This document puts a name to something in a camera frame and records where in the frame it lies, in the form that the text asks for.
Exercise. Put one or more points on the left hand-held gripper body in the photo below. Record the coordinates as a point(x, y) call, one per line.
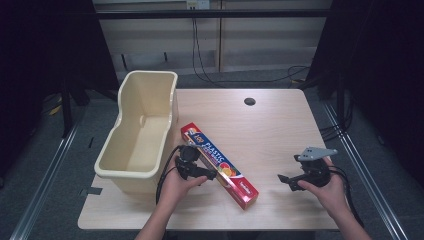
point(189, 166)

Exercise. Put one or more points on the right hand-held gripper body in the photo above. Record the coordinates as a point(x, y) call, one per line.
point(313, 166)

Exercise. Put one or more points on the red blue plastic wrap box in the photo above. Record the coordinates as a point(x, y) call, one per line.
point(220, 165)

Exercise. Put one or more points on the person's left hand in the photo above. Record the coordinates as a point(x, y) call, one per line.
point(176, 190)

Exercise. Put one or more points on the person's right hand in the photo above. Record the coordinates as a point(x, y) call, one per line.
point(330, 196)

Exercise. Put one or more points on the cream plastic bin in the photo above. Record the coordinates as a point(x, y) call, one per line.
point(143, 133)

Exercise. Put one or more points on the black metal stand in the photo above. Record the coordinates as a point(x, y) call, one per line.
point(66, 110)
point(340, 103)

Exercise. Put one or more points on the black tape strip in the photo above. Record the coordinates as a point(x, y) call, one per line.
point(90, 191)

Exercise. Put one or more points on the black curtain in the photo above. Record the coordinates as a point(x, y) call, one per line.
point(40, 50)
point(383, 66)

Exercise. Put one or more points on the black horizontal bar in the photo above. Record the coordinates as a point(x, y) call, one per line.
point(213, 14)

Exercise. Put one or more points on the white power strip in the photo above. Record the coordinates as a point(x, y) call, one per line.
point(198, 4)

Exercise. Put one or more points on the metal floor rail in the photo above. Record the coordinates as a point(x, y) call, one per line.
point(43, 186)
point(366, 173)

